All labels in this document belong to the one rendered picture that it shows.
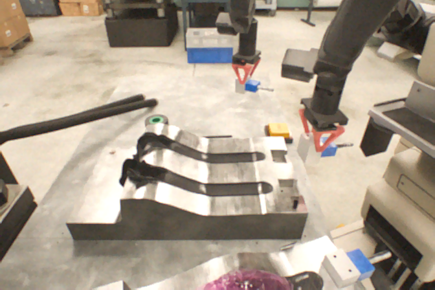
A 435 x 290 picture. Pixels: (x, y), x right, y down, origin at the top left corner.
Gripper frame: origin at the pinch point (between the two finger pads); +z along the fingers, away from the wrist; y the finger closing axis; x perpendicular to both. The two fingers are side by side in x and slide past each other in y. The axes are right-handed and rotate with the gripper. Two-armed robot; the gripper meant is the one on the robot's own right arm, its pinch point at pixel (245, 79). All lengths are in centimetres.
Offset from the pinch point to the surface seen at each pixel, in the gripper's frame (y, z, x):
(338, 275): 52, 7, 41
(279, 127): 7.1, 10.8, 16.2
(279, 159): 25.7, 8.5, 21.8
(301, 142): 27.2, 0.2, 26.8
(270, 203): 43, 6, 25
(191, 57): -209, 82, -165
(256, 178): 37.6, 6.2, 19.9
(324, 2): -513, 49, -61
